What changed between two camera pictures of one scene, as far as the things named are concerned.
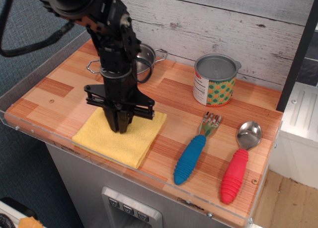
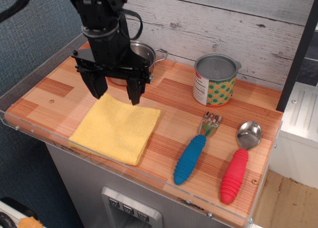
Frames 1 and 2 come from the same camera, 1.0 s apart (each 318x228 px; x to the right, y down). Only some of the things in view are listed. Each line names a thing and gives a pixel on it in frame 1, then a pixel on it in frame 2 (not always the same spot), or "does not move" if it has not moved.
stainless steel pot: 145,52 does not move
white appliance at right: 295,154 does not move
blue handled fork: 192,151 does not move
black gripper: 120,90 → 114,56
